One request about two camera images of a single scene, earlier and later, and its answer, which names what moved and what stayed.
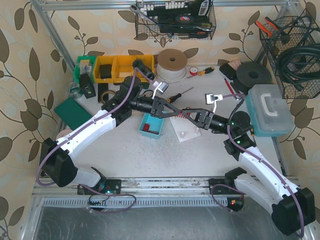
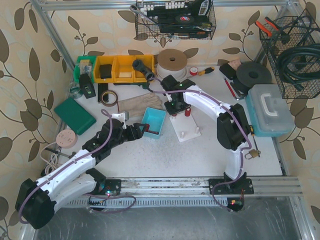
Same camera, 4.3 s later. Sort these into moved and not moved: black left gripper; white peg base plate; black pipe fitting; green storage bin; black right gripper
Moved: black left gripper; black right gripper
Not moved: green storage bin; black pipe fitting; white peg base plate
